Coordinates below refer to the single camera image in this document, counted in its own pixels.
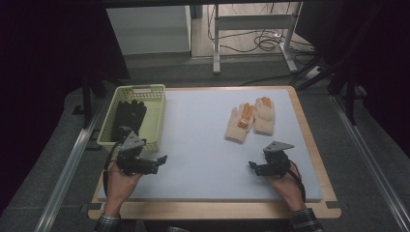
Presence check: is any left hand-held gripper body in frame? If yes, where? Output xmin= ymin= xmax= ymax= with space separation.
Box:
xmin=115 ymin=130 xmax=152 ymax=178

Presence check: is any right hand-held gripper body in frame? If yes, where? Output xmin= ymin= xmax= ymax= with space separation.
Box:
xmin=261 ymin=140 xmax=296 ymax=178

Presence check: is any black glove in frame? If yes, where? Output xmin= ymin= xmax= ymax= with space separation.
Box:
xmin=111 ymin=100 xmax=133 ymax=143
xmin=126 ymin=99 xmax=148 ymax=137

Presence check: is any pale green plastic basket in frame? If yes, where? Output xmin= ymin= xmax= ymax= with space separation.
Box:
xmin=96 ymin=83 xmax=167 ymax=154

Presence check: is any person's right hand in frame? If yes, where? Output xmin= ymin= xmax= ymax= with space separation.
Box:
xmin=265 ymin=163 xmax=307 ymax=213

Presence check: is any person's left hand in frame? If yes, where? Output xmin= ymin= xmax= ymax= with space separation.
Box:
xmin=103 ymin=159 xmax=143 ymax=218

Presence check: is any beige glove with orange tag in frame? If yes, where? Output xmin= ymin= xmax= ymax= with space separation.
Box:
xmin=224 ymin=101 xmax=255 ymax=145

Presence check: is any beige knitted glove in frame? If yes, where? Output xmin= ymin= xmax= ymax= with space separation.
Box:
xmin=252 ymin=96 xmax=277 ymax=136

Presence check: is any white foam mat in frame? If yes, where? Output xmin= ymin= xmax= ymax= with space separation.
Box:
xmin=97 ymin=88 xmax=324 ymax=203

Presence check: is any dark metal stand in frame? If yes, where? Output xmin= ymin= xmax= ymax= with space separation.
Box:
xmin=328 ymin=62 xmax=360 ymax=127
xmin=80 ymin=74 xmax=108 ymax=130

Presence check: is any white cabinet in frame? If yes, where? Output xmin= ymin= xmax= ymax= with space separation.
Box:
xmin=105 ymin=4 xmax=192 ymax=56

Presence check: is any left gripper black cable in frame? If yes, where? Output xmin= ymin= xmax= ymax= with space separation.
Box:
xmin=102 ymin=142 xmax=121 ymax=198

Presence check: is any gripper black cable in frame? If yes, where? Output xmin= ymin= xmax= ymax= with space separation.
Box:
xmin=102 ymin=142 xmax=121 ymax=198
xmin=287 ymin=159 xmax=308 ymax=203

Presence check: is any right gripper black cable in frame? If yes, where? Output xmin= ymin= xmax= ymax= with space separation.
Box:
xmin=287 ymin=159 xmax=308 ymax=203

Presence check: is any aluminium rail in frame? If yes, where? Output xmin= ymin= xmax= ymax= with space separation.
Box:
xmin=33 ymin=105 xmax=104 ymax=232
xmin=331 ymin=95 xmax=410 ymax=232

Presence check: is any grey table corner bracket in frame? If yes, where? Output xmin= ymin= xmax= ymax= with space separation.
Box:
xmin=79 ymin=202 xmax=104 ymax=214
xmin=325 ymin=199 xmax=350 ymax=210

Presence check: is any black floor cable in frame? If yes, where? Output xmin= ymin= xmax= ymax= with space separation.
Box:
xmin=239 ymin=72 xmax=302 ymax=87

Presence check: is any tangle of black floor cables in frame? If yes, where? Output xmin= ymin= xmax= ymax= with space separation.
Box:
xmin=207 ymin=3 xmax=316 ymax=55

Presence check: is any grey metal desk frame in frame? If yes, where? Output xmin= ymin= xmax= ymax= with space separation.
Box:
xmin=212 ymin=2 xmax=304 ymax=75

